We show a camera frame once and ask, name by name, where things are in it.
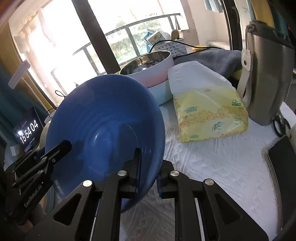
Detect grey folded towel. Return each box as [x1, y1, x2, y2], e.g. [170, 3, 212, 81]
[173, 48, 242, 78]

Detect dark window frame post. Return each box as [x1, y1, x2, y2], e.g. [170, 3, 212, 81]
[72, 0, 120, 74]

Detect white textured tablecloth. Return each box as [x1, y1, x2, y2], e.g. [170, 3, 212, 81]
[117, 99, 296, 241]

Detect person's left hand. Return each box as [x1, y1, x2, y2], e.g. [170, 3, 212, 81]
[16, 220, 34, 233]

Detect dark blue bowl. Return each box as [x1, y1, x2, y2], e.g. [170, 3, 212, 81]
[45, 74, 166, 213]

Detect tablet showing clock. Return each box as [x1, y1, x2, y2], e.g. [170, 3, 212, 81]
[14, 107, 44, 153]

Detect yellow tissue pack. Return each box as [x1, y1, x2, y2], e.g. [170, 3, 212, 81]
[168, 61, 249, 143]

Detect black scissors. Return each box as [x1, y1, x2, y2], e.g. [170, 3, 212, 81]
[273, 111, 291, 138]

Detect light blue bowl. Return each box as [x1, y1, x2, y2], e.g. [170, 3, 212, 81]
[148, 80, 173, 105]

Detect small cardboard box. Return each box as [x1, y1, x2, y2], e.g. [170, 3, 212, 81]
[10, 145, 20, 161]

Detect teal curtain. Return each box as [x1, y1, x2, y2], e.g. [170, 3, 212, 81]
[0, 64, 48, 146]

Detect white lamp base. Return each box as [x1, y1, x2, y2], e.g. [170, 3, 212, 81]
[38, 110, 56, 149]

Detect black phone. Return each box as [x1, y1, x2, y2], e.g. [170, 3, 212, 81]
[267, 136, 295, 224]

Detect white storage basket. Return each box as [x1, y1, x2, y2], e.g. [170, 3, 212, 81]
[152, 42, 188, 57]

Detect pink steel-lined bowl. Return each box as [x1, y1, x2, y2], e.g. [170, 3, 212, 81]
[119, 50, 174, 88]

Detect balcony railing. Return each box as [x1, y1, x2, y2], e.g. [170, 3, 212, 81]
[71, 13, 181, 76]

